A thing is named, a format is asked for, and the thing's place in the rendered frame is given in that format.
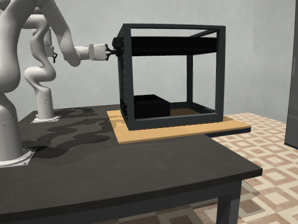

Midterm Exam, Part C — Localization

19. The tan flat board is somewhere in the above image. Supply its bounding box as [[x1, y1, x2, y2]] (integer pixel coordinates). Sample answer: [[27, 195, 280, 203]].
[[107, 108, 251, 144]]

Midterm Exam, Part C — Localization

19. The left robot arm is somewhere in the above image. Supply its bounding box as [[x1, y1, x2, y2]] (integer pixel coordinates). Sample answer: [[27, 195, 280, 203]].
[[22, 7, 59, 122]]

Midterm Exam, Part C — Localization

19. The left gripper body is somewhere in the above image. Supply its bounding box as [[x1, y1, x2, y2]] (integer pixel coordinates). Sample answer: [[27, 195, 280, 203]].
[[44, 46, 54, 57]]

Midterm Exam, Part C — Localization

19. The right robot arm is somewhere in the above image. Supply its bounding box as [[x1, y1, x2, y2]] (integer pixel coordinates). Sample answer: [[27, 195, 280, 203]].
[[0, 0, 94, 167]]

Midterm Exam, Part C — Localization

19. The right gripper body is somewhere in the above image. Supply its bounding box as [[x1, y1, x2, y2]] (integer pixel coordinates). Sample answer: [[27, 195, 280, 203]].
[[93, 44, 106, 61]]

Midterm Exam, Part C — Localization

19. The black metal rack frame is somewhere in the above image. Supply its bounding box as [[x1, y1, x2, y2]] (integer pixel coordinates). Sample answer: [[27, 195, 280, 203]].
[[117, 24, 226, 131]]

